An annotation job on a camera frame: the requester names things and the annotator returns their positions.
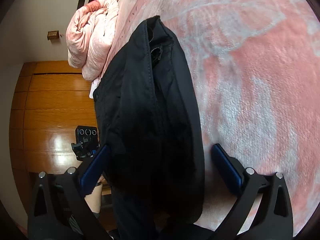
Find wooden wardrobe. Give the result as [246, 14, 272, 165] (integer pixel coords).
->
[8, 60, 117, 233]

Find person's left hand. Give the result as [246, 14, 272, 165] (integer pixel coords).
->
[85, 176, 105, 215]

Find black pants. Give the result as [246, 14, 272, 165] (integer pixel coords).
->
[93, 16, 204, 239]

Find rolled pink quilt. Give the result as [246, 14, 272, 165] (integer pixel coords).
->
[66, 0, 119, 81]

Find small brown wall ornament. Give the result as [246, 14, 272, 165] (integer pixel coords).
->
[47, 30, 60, 41]

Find pink patterned bed blanket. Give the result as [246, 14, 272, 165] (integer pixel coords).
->
[99, 0, 319, 239]

